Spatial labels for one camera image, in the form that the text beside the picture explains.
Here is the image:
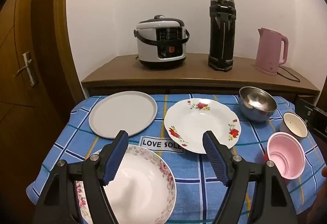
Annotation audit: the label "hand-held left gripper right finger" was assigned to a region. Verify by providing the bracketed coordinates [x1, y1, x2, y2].
[202, 131, 299, 224]

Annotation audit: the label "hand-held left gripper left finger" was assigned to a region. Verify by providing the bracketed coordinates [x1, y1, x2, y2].
[34, 130, 129, 224]

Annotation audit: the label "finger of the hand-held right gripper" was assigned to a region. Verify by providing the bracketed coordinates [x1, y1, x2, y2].
[296, 98, 327, 139]

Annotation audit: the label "white enamel cup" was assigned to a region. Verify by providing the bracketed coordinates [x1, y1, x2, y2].
[280, 112, 308, 141]

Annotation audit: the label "white bowl with pink flowers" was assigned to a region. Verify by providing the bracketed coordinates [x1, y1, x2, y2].
[77, 144, 177, 224]

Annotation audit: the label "white plate with red flowers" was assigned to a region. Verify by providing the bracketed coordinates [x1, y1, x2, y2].
[164, 98, 241, 154]

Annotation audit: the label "plain grey round plate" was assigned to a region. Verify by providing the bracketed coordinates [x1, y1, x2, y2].
[88, 91, 158, 139]

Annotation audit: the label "pink ribbed cup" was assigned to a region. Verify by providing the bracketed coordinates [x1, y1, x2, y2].
[267, 132, 305, 180]

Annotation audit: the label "stainless steel bowl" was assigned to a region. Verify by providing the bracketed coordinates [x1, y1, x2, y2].
[239, 86, 277, 122]

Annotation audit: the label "blue plaid cloth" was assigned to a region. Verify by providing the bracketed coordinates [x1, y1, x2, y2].
[26, 94, 327, 224]

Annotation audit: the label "pink electric kettle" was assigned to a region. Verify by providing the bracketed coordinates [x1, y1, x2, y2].
[254, 27, 289, 76]

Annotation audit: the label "brown wooden cabinet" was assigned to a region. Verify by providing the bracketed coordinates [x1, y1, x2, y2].
[81, 53, 321, 102]

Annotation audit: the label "brown wooden door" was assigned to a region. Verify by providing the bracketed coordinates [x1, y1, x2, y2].
[0, 0, 57, 224]

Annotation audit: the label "tall black thermos flask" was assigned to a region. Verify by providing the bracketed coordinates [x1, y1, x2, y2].
[208, 0, 236, 71]

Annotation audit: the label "white and black rice cooker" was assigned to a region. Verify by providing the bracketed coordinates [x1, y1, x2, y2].
[133, 15, 190, 69]

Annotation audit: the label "black kettle cable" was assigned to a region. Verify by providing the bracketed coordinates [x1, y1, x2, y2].
[277, 65, 300, 82]

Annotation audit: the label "silver door handle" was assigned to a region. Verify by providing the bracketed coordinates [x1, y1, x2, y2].
[16, 52, 38, 87]

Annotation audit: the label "brown wooden door frame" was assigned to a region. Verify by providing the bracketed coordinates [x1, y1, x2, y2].
[52, 0, 86, 104]

